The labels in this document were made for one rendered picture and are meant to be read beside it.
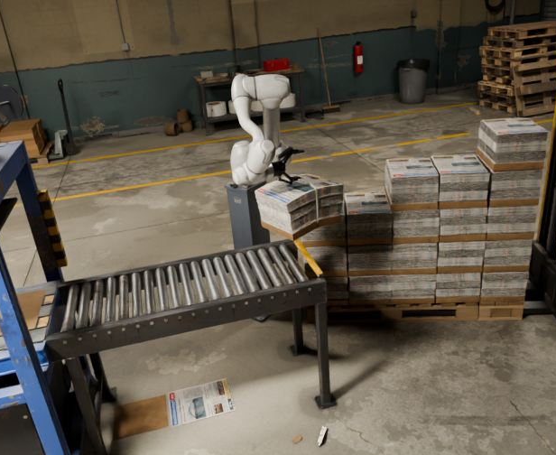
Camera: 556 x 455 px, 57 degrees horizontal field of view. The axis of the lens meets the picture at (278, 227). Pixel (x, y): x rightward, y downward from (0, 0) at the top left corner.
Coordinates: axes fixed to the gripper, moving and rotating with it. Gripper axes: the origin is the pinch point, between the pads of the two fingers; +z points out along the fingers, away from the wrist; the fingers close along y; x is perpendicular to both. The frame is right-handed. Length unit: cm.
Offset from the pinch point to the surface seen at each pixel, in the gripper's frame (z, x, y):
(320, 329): -15, 38, 78
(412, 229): 79, 16, 53
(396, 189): 69, 8, 26
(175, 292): -75, -6, 56
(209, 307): -69, 18, 55
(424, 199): 82, 20, 32
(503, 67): 645, -286, 14
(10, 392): -157, 3, 72
